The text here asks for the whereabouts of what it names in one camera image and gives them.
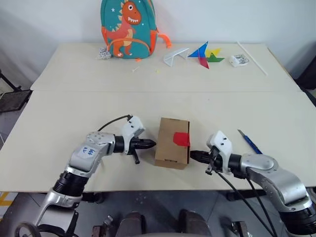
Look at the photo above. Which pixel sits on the teal dinosaur backpack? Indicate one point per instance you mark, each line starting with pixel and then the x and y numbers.
pixel 140 22

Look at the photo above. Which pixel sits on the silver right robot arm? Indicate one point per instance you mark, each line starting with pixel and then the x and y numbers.
pixel 271 170

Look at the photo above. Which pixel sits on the red translucent plastic triangle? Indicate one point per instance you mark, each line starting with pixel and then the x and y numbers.
pixel 203 61

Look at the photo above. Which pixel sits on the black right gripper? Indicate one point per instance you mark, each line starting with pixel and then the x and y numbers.
pixel 214 161

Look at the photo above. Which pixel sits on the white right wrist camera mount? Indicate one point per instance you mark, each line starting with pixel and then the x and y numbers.
pixel 222 143

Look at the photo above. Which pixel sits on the green translucent plastic triangle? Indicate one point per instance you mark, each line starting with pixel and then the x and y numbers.
pixel 214 59

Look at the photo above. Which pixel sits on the small white pin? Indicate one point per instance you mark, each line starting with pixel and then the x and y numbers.
pixel 134 70

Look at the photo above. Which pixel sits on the yellow translucent plastic triangle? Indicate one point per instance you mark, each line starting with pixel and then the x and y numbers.
pixel 214 51

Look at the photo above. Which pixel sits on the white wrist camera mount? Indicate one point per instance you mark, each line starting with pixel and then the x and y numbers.
pixel 222 143
pixel 133 126

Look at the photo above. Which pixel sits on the black flat tray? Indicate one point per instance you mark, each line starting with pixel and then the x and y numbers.
pixel 12 100

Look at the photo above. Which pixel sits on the blue translucent plastic triangle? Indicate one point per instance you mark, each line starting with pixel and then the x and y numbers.
pixel 197 53

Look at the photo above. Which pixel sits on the small white clear packet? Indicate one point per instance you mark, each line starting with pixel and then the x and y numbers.
pixel 237 61

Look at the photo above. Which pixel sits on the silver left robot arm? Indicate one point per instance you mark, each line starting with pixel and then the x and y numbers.
pixel 93 150

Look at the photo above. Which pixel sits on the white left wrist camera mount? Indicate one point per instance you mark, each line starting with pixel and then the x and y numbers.
pixel 133 126

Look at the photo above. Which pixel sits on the red tape seal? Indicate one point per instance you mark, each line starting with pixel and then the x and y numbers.
pixel 180 138

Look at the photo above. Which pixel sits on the brown cardboard box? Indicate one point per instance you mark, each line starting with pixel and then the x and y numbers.
pixel 168 138

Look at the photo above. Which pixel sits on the black tripod stand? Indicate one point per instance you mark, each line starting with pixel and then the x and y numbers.
pixel 10 82

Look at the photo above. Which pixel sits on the white folded plastic stand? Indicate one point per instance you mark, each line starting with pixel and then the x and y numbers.
pixel 169 58

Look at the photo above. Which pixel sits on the long white plastic stick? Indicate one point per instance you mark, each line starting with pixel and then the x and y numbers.
pixel 253 59

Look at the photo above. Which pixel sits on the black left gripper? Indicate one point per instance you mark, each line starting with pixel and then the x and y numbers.
pixel 134 144

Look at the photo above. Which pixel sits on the dark metal bracket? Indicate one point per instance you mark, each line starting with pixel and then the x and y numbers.
pixel 101 225
pixel 239 228

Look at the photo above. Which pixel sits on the dark rounded brown shape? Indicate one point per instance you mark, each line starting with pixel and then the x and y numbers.
pixel 133 222
pixel 193 222

